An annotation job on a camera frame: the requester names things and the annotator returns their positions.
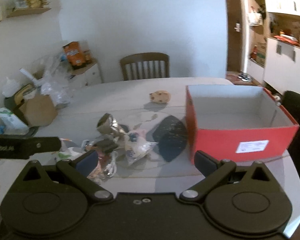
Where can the white marble desktop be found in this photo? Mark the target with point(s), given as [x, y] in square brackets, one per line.
[130, 92]

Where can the orange red flat packet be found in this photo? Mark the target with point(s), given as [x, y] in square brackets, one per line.
[286, 38]

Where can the brown cardboard box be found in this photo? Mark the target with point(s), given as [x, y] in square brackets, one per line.
[40, 111]

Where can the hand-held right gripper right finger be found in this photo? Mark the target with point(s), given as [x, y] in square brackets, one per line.
[205, 163]

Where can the white shoe cabinet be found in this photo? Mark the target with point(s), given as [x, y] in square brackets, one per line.
[285, 65]

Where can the red cardboard box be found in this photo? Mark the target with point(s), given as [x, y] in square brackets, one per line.
[215, 140]

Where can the printed carton box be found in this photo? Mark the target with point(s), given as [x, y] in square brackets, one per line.
[261, 51]

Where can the white green tissue pack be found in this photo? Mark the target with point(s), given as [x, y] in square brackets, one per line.
[8, 121]

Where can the wooden slat chair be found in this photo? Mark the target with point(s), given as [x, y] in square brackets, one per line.
[145, 66]

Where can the black chair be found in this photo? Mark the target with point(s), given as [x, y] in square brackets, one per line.
[298, 130]

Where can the red brown bottle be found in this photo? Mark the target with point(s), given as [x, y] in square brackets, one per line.
[253, 53]

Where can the black speckled pad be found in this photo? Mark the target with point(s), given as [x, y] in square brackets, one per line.
[170, 137]

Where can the silver foil snack bag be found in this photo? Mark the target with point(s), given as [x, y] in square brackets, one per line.
[107, 125]

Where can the white side cabinet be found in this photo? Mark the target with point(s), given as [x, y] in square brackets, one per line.
[90, 76]

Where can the brown jar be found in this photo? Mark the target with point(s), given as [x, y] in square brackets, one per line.
[88, 57]

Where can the dark sneakers pair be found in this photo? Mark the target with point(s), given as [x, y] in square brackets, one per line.
[245, 77]

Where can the green white wrapper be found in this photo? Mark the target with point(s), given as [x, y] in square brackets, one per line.
[70, 152]

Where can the tan spotted hamster toy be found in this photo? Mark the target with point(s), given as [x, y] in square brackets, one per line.
[160, 97]

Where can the small dark box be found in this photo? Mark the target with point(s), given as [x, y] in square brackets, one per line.
[106, 145]

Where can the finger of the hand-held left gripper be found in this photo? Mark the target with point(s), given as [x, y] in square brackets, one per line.
[46, 146]

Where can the orange snack bag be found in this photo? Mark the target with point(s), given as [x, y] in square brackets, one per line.
[74, 53]

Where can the brown wooden door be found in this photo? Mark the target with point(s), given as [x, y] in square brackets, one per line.
[233, 10]

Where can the patterned doormat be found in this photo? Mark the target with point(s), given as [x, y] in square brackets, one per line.
[232, 75]

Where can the wooden wall shelf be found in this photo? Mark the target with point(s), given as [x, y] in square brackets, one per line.
[27, 12]

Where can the yellow black tool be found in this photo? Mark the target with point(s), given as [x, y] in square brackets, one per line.
[21, 96]

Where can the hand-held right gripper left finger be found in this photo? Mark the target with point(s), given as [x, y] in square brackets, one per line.
[87, 162]

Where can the pile of clear plastic bags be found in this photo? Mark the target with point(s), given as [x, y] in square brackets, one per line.
[52, 82]

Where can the white tote bag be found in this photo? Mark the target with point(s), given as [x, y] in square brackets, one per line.
[255, 17]

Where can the clear bag with toy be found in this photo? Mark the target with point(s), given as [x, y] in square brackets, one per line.
[140, 147]

